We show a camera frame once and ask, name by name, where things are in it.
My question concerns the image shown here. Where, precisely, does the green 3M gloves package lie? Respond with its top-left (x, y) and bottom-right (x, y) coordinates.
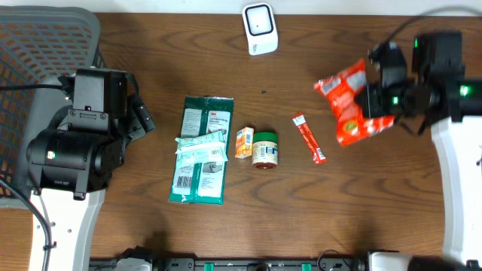
top-left (169, 96), bottom-right (234, 205)

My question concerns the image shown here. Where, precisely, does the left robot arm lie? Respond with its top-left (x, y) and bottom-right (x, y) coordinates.
top-left (21, 68), bottom-right (155, 270)

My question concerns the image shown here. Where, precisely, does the white barcode scanner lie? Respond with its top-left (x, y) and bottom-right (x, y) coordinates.
top-left (242, 2), bottom-right (279, 56)

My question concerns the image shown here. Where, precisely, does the grey plastic mesh basket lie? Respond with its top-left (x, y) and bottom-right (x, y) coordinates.
top-left (1, 6), bottom-right (107, 196)

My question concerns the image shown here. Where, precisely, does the pale green wipes pack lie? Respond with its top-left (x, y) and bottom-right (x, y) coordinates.
top-left (175, 130), bottom-right (228, 168)

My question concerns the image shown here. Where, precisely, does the orange snack packet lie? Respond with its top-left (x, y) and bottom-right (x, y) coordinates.
top-left (235, 126), bottom-right (254, 159)

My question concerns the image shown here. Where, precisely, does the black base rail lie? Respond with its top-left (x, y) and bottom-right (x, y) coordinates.
top-left (90, 257), bottom-right (366, 271)

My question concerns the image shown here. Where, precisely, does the green lid jar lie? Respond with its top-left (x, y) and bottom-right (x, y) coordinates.
top-left (252, 132), bottom-right (279, 169)

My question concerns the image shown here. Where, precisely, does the red instant coffee stick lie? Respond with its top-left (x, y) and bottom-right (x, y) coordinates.
top-left (292, 112), bottom-right (327, 164)

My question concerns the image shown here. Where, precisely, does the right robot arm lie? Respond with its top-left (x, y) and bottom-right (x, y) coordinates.
top-left (355, 32), bottom-right (481, 271)

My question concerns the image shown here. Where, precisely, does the red snack bag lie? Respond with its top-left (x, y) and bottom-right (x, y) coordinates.
top-left (313, 59), bottom-right (395, 146)

